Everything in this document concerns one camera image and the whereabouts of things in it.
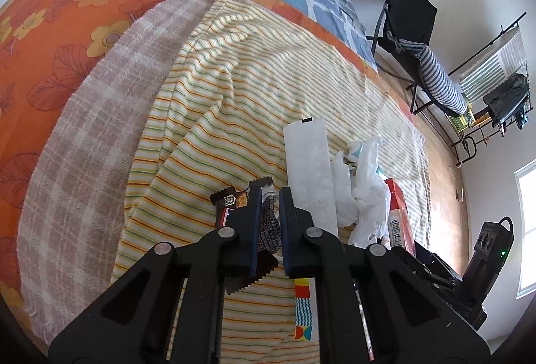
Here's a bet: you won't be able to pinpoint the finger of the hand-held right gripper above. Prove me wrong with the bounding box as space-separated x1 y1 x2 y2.
426 253 462 280
396 247 452 298

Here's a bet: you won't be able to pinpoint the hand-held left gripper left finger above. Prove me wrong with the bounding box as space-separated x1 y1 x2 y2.
48 185 263 364

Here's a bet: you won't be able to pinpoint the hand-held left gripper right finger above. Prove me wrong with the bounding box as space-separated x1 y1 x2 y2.
278 186 490 364

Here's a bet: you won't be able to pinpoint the dark patterned wrapper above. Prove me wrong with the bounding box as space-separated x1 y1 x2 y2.
225 186 282 296

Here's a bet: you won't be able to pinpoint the red and white packet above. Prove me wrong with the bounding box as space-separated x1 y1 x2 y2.
215 207 236 229

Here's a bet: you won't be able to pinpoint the brown chocolate bar wrapper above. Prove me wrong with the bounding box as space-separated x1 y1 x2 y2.
210 177 274 208

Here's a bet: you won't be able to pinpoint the window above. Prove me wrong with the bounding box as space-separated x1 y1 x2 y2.
514 163 536 300

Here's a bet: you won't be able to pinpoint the red cardboard box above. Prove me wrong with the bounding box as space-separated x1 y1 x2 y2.
383 177 418 257

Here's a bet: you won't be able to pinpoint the crumpled white plastic bag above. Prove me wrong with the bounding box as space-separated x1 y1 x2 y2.
349 136 393 247

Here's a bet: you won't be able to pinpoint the colourful patterned packet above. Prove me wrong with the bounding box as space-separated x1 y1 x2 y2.
294 278 316 342

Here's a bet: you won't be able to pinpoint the green patterned cloth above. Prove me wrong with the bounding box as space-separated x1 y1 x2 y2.
450 108 477 134

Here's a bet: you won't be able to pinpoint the yellow striped towel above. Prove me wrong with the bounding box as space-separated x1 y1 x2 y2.
111 0 432 364

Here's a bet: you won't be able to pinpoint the dark hanging clothes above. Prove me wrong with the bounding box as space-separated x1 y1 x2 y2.
483 73 531 129

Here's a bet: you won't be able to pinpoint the green striped hanging cloth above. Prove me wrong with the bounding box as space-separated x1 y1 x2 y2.
458 31 527 105

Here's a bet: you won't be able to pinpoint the striped chair cushion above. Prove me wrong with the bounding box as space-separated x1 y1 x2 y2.
387 31 468 116

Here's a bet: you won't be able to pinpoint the beige checked towel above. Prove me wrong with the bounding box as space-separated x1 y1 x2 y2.
17 0 235 344

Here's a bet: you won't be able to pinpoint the black drying rack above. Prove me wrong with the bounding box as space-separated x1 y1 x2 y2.
448 12 534 169

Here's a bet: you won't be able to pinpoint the black folding chair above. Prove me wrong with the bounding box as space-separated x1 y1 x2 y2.
366 0 470 116

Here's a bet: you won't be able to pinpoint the orange floral bedsheet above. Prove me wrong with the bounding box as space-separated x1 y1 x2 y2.
0 0 419 306

